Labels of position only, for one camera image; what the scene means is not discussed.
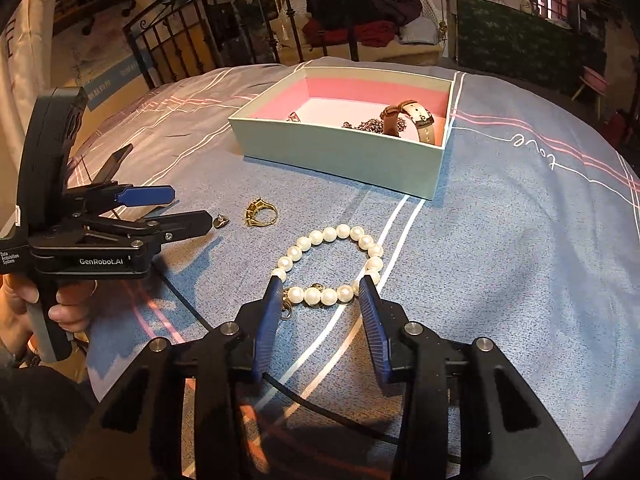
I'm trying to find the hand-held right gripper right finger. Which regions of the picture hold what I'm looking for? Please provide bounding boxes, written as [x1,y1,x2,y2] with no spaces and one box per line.
[357,275,583,480]

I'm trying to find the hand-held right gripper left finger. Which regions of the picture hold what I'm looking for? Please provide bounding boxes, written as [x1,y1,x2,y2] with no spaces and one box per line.
[70,275,286,480]

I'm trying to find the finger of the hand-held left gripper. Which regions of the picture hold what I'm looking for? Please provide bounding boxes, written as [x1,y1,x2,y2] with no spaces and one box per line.
[75,210,213,251]
[65,185,176,211]

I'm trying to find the gold ring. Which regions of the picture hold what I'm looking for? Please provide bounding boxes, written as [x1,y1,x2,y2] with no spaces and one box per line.
[244,198,278,227]

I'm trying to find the white pearl bracelet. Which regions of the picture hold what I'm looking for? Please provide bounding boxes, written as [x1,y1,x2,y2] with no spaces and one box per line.
[271,224,385,321]

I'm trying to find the mint green jewelry box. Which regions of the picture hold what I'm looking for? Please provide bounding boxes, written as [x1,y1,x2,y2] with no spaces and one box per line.
[228,66,458,201]

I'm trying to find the dark metal chain necklace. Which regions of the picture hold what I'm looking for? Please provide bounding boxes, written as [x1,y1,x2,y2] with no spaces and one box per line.
[341,117,385,135]

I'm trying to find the tan strap wristwatch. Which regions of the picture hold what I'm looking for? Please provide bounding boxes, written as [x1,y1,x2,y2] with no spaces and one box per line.
[379,101,437,147]

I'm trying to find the person's left forearm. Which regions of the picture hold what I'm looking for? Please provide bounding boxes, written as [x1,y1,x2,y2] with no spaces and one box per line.
[0,350,101,480]

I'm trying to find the person's left hand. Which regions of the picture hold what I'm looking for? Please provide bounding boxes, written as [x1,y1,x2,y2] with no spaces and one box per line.
[0,272,98,366]

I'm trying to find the grey striped bed blanket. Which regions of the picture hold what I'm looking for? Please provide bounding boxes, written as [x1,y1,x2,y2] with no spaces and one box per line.
[65,55,640,480]

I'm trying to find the red cloth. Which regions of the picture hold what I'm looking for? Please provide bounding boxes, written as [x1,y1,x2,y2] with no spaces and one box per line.
[305,20,396,47]

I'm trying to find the black cloth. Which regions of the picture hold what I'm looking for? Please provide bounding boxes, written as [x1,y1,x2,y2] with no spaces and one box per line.
[306,0,381,26]

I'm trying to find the white wicker swing chair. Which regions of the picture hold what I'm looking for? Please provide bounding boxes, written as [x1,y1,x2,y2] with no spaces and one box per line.
[280,0,448,68]

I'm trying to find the grey cloth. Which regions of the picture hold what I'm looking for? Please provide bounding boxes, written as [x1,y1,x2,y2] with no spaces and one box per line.
[398,16,437,43]

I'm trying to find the dark brown garment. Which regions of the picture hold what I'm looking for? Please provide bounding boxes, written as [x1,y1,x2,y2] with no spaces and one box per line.
[376,0,423,26]

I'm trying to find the red bag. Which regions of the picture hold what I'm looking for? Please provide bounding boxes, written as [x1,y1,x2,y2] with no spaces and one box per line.
[602,110,631,146]

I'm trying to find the green printed cabinet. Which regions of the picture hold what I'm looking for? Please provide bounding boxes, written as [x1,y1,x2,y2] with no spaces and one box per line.
[446,0,608,96]

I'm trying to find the pink stool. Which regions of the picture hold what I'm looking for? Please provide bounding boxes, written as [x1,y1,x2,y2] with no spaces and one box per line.
[571,66,611,111]

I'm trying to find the black cable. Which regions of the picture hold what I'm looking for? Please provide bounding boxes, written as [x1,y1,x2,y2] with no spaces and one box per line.
[150,257,461,466]

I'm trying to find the black wall shelf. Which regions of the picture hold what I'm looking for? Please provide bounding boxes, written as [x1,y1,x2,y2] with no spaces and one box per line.
[52,0,151,36]

